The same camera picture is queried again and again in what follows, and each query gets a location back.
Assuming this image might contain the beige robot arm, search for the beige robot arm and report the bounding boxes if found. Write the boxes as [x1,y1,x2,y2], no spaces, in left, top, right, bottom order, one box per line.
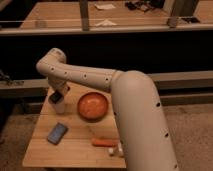
[36,48,179,171]

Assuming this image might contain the white ceramic cup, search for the white ceramic cup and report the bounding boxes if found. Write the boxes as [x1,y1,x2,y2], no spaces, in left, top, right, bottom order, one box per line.
[54,100,65,114]

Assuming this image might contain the orange carrot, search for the orange carrot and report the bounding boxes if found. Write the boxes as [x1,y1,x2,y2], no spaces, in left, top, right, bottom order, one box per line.
[91,138,118,147]

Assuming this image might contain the blue smartphone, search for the blue smartphone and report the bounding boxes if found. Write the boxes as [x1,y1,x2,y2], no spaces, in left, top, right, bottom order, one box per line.
[47,123,68,145]

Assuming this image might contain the grey metal post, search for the grey metal post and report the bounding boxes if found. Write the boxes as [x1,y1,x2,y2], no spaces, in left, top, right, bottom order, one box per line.
[79,0,89,31]
[167,0,199,28]

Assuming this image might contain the white paper sheet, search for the white paper sheet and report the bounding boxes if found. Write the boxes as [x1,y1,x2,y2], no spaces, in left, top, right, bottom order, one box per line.
[94,4,116,10]

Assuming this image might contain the black cable clutter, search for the black cable clutter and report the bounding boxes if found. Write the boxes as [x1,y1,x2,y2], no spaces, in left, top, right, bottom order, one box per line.
[125,0,165,13]

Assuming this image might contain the small white eraser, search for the small white eraser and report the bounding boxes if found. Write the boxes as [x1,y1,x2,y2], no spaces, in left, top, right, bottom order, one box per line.
[108,148,114,156]

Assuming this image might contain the orange bowl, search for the orange bowl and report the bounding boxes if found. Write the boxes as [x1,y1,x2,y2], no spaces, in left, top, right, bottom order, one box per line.
[77,92,108,121]

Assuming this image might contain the folded white paper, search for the folded white paper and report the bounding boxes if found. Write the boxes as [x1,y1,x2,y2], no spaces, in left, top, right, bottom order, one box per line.
[95,19,117,27]

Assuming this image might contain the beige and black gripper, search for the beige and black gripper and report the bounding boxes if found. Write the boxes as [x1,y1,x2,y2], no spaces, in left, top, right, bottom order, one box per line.
[48,79,70,104]

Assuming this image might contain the grey metal post right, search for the grey metal post right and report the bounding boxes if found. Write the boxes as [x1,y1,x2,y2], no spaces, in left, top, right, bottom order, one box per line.
[167,0,199,28]

